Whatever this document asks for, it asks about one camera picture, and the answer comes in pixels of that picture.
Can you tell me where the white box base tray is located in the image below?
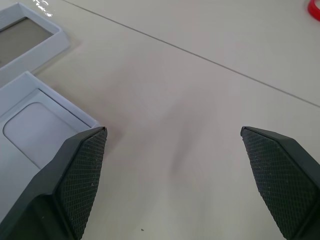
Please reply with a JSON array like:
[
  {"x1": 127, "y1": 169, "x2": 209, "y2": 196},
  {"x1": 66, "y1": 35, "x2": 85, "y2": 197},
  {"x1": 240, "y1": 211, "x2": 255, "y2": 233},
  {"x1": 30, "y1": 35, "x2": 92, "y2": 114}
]
[{"x1": 0, "y1": 70, "x2": 100, "y2": 218}]

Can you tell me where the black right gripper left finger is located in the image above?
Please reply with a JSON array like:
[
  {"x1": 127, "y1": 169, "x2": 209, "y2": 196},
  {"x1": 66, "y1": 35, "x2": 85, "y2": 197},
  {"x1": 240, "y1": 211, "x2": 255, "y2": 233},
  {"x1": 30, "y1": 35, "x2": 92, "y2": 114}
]
[{"x1": 0, "y1": 126, "x2": 108, "y2": 240}]

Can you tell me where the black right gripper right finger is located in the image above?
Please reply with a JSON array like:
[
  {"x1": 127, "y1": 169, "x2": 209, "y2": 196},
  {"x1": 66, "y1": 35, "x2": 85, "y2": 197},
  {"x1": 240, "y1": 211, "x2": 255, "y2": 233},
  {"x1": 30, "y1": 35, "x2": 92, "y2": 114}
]
[{"x1": 240, "y1": 126, "x2": 320, "y2": 240}]

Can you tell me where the white box lid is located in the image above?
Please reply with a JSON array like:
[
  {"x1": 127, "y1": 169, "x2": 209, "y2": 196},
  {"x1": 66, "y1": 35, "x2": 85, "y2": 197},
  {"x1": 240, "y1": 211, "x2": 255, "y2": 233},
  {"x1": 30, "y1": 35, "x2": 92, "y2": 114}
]
[{"x1": 0, "y1": 2, "x2": 70, "y2": 76}]

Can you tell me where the red tape ring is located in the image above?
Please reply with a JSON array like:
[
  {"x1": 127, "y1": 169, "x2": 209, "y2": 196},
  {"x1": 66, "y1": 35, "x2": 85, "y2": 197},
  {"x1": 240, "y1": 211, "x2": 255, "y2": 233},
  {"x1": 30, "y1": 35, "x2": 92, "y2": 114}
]
[{"x1": 306, "y1": 0, "x2": 320, "y2": 20}]

